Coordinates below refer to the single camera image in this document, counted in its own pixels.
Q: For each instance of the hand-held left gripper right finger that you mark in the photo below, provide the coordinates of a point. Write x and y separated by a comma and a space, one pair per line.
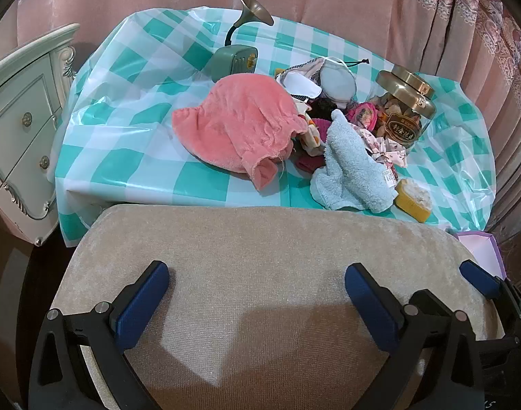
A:
371, 307

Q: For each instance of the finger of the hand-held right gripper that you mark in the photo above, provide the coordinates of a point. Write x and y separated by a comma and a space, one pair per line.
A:
480, 279

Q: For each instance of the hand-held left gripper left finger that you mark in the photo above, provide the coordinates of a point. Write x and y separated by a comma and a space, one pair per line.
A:
143, 307

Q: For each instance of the purple cardboard box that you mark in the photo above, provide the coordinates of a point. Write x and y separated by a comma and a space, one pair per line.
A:
482, 247

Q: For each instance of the yellow sponge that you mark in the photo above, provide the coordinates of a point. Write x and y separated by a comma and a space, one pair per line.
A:
410, 203

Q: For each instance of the light blue towel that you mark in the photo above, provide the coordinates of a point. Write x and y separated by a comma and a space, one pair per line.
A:
350, 171

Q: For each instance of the green white checked tablecloth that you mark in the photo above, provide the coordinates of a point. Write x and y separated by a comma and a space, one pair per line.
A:
136, 149

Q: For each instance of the floral bow cloth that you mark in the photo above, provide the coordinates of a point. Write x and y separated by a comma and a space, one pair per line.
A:
380, 149

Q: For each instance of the glass jar with gold lid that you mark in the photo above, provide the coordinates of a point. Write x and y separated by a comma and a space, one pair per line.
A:
403, 128

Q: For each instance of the cream orange cloth toy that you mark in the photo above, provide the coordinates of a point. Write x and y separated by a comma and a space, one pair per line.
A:
305, 136

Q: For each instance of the pink round printed pad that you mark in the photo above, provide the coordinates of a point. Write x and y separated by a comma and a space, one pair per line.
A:
363, 115

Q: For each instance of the white ornate cabinet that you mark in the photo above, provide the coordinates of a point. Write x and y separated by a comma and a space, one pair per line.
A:
17, 145

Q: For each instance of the black fuzzy cloth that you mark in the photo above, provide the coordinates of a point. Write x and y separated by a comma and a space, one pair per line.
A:
324, 106

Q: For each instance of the pink fleece cap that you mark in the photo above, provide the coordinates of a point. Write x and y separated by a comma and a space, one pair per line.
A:
235, 119

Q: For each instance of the green horn speaker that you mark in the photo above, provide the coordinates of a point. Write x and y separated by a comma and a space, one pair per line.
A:
235, 62

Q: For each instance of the pink embroidered curtain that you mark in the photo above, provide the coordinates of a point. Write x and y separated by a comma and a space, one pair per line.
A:
350, 0

